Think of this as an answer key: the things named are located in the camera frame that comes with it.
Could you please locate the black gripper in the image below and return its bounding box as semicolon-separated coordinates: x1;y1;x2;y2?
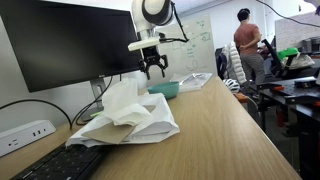
138;46;169;81

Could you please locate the white power strip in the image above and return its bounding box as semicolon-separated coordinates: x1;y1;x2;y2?
0;119;57;158

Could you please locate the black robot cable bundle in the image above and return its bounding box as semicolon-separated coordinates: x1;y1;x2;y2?
159;0;190;44

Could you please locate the black computer monitor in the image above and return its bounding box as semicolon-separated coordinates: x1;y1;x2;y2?
0;0;144;94

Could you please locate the teal blue bowl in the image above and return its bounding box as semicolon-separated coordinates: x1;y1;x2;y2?
146;81;181;100

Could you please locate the silver monitor stand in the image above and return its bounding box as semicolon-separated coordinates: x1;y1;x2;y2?
79;77;108;123

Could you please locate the black office chair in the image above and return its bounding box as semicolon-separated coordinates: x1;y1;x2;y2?
261;38;285;78

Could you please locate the white tote bag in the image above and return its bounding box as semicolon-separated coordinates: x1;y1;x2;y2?
289;52;316;71

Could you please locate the brown cardboard piece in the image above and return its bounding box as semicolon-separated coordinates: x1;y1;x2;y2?
81;121;137;145

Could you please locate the white crumpled tissue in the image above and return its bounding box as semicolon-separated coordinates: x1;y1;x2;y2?
101;77;154;127

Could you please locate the black keyboard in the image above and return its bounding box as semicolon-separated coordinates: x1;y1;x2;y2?
9;143;108;180

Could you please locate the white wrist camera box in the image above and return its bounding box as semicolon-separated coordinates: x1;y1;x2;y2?
127;37;161;52

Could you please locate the black power cable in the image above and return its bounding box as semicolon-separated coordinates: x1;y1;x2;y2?
0;98;73;130

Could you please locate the orange handled black clamp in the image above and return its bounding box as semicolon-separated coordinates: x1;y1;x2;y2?
257;83;285;94
284;94;320;108

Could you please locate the white whiteboard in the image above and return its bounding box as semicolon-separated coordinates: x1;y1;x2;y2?
155;13;218;82

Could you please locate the black monitor cable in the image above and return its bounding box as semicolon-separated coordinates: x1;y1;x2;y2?
70;75;114;128

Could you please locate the clear plastic bag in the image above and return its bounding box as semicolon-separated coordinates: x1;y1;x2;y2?
169;72;214;94

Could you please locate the orange box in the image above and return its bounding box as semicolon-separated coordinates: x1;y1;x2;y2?
232;92;250;104

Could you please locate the white puffer jacket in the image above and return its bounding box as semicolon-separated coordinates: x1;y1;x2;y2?
225;41;248;86

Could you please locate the white bicycle helmet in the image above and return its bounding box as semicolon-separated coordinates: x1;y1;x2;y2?
222;78;241;95

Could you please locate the green plastic object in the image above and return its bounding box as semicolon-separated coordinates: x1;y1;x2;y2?
277;47;300;61

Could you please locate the black breadboard table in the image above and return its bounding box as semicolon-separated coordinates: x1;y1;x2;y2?
256;76;320;180

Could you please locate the person in red shirt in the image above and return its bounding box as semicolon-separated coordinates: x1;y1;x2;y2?
233;7;267;86

